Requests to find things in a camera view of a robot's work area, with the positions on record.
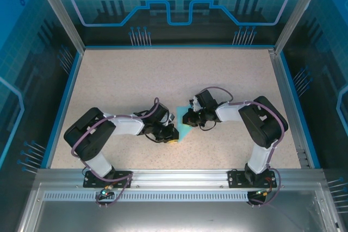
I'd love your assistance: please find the light blue paper sheet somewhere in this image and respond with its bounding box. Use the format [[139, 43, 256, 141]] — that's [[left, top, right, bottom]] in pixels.
[[175, 106, 201, 143]]

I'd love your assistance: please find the sheet metal tray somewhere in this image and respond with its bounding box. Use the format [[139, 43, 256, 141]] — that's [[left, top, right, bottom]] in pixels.
[[16, 183, 348, 232]]

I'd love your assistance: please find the blue table edge strip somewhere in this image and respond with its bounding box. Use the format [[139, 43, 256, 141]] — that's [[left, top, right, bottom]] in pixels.
[[45, 44, 321, 169]]

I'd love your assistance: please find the blue printed right side panel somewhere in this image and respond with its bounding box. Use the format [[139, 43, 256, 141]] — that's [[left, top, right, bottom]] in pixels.
[[282, 0, 348, 216]]

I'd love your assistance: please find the blue printed left side panel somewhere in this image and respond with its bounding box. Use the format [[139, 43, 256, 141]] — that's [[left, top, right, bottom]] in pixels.
[[0, 0, 79, 232]]

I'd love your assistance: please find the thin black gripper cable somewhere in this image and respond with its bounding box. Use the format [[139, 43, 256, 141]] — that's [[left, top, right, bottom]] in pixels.
[[198, 120, 217, 132]]

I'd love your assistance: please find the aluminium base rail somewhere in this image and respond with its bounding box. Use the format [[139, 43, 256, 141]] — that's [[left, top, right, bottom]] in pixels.
[[35, 168, 327, 187]]

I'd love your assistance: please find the slotted aluminium cable duct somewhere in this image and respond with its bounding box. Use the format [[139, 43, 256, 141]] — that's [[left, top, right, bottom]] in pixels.
[[43, 191, 250, 200]]

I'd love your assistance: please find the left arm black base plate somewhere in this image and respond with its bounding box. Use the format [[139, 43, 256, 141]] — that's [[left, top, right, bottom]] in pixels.
[[83, 170, 134, 189]]

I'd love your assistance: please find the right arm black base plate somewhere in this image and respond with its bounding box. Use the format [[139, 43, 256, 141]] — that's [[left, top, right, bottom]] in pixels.
[[227, 169, 281, 189]]

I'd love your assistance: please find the aluminium side rail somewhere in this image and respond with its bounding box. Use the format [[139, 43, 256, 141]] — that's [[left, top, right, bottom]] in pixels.
[[268, 48, 310, 169]]

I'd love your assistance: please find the left cable connector green light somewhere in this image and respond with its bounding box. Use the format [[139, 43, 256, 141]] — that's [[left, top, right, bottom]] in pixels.
[[99, 187, 114, 199]]

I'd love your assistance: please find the cable connector green light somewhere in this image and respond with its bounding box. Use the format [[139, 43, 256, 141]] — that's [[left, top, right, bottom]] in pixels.
[[99, 187, 114, 199], [254, 188, 274, 197]]

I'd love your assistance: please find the right cable connector green light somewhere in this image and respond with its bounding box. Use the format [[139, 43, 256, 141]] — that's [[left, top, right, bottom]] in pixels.
[[254, 188, 274, 197]]

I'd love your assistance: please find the right aluminium frame post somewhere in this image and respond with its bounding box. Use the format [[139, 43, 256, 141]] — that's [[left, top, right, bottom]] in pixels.
[[274, 0, 328, 55]]

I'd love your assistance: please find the aluminium frame post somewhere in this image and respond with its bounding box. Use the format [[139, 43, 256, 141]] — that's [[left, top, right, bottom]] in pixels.
[[274, 0, 328, 55], [31, 0, 86, 52]]

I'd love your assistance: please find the left aluminium frame post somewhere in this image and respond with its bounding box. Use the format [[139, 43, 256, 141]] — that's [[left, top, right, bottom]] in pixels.
[[31, 0, 86, 52]]

